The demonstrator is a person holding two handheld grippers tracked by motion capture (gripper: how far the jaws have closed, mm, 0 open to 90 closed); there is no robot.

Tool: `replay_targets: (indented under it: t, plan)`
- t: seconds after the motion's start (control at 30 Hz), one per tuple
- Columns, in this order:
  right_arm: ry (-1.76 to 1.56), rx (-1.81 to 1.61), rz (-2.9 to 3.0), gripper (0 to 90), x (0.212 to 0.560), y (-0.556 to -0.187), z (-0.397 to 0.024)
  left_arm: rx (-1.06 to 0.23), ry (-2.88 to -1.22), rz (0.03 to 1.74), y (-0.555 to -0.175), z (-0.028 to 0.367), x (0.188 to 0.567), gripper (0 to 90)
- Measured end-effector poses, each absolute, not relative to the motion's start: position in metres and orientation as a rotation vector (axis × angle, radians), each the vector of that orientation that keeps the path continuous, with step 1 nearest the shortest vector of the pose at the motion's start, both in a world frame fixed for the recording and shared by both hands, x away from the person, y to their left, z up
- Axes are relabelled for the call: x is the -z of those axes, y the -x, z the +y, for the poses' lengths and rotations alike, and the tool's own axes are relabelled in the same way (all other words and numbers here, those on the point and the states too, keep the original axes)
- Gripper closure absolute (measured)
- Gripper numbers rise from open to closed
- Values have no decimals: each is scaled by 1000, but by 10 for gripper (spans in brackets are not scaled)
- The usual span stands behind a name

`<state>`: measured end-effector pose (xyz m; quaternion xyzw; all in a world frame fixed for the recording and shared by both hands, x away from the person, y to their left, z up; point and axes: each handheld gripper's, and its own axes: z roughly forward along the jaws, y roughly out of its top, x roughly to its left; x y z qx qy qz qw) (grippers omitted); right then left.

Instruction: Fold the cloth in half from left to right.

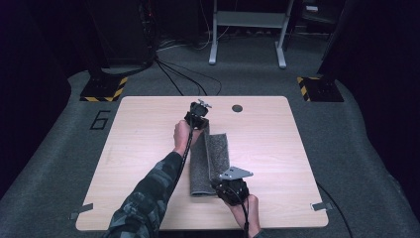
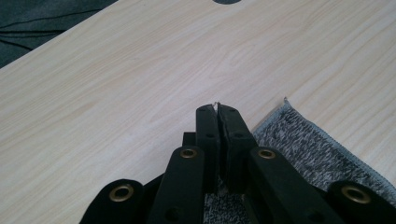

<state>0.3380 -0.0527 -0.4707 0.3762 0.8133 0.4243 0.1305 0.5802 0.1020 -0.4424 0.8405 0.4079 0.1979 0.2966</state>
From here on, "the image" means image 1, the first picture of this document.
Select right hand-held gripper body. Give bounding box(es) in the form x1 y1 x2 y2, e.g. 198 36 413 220
213 166 255 207

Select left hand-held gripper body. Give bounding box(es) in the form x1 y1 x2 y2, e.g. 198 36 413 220
183 98 213 131

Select dark grey towel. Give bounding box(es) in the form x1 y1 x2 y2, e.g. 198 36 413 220
188 123 232 197

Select person's left hand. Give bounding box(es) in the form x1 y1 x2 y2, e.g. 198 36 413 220
172 119 203 157

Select person's right hand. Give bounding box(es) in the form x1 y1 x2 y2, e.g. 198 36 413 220
225 193 262 238

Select grey tape strip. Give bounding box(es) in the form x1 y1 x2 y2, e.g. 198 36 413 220
309 201 334 212
69 202 94 221

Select white metal stand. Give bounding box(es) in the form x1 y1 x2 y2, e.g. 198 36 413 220
208 0 296 70

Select dark cabinet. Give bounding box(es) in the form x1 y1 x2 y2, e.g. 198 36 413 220
88 0 157 68

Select right hand-held gripper cable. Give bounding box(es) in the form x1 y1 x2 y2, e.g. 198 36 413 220
229 189 251 238

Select hand-held gripper cable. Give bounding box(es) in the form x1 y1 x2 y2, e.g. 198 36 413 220
171 120 196 196
229 189 251 238

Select black floor cable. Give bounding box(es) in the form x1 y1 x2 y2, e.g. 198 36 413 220
154 59 185 97
157 59 208 97
161 59 223 97

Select left hand-held gripper cable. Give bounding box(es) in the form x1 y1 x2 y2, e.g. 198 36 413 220
171 120 196 196

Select white floor cables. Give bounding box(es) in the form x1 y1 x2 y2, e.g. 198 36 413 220
156 25 231 53

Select black hazard-striped base plate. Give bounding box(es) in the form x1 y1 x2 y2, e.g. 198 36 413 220
295 75 346 103
79 75 129 103

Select long black cable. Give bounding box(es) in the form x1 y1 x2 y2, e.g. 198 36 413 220
316 181 354 238

